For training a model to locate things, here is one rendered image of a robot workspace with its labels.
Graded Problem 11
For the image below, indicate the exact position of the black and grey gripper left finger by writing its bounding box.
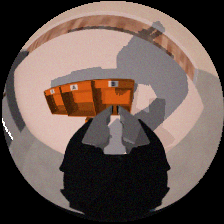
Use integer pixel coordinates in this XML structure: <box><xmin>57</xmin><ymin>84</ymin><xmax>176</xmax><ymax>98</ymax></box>
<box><xmin>59</xmin><ymin>105</ymin><xmax>113</xmax><ymax>172</ymax></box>

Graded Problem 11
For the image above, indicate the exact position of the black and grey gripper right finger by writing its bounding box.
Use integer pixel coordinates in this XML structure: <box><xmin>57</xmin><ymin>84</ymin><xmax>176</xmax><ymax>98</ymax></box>
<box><xmin>117</xmin><ymin>105</ymin><xmax>171</xmax><ymax>171</ymax></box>

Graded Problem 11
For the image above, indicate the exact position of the orange rack of bins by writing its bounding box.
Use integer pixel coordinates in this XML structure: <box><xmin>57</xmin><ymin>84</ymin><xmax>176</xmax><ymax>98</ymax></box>
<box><xmin>43</xmin><ymin>79</ymin><xmax>135</xmax><ymax>117</ymax></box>

